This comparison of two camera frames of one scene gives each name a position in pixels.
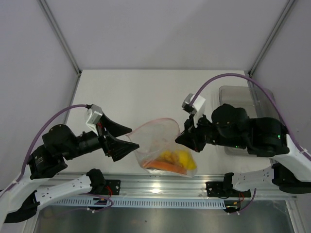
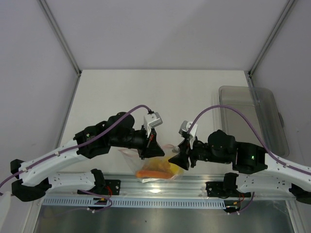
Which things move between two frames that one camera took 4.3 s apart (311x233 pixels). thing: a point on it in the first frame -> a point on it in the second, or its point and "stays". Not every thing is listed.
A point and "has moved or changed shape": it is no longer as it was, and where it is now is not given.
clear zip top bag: [158, 150] has moved or changed shape
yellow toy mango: [186, 160] has moved or changed shape
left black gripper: [117, 148] -> [150, 148]
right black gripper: [184, 138] -> [181, 159]
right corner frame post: [284, 11] stays
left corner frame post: [59, 35] stays
